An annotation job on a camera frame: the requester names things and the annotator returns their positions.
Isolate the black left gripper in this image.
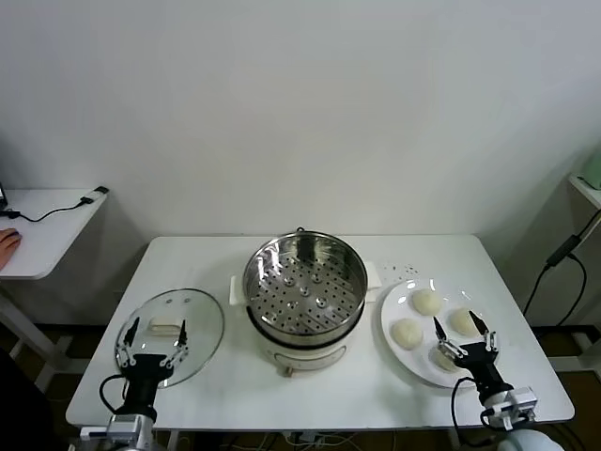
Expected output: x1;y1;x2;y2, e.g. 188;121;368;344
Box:
116;317;191;415

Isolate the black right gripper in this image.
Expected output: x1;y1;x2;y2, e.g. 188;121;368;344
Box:
432;310;514;398

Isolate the white steamed baozi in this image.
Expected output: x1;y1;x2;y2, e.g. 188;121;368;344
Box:
430;345;464;372
391;318;424;351
411;288;443;317
449;308;485;337

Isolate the glass lid with beige handle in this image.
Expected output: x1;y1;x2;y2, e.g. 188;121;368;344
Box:
115;288;225;389

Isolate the stainless steel steamer basket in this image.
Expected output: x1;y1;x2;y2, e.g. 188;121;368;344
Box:
242;231;369;335

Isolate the person's hand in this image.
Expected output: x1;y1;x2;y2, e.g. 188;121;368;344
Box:
0;227;23;272

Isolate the white round plate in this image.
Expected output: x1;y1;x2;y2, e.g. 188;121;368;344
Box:
379;278;501;389

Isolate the white metal table foot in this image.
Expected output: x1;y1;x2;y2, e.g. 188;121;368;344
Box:
547;328;601;375

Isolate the white side table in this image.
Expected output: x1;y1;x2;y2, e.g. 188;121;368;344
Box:
0;187;109;394

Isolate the white electric cooking pot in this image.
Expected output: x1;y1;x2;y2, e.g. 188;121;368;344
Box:
228;260;384;379

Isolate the white shelf table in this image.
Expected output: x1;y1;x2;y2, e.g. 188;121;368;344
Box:
566;171;601;210

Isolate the pale green container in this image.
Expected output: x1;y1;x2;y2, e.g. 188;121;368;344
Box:
578;145;601;189

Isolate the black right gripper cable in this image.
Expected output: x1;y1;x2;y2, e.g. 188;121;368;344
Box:
450;375;492;447

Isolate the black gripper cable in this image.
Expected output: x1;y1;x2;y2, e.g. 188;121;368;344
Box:
450;375;492;447
98;374;131;417

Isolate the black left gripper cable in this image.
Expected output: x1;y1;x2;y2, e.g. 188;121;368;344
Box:
98;374;131;417

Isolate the black power adapter cable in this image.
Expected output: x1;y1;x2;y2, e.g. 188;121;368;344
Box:
523;220;601;325

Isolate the black cable with adapter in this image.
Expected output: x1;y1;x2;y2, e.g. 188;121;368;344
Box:
0;186;110;225

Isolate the white cable bundle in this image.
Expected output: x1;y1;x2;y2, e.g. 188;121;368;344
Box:
220;429;377;451

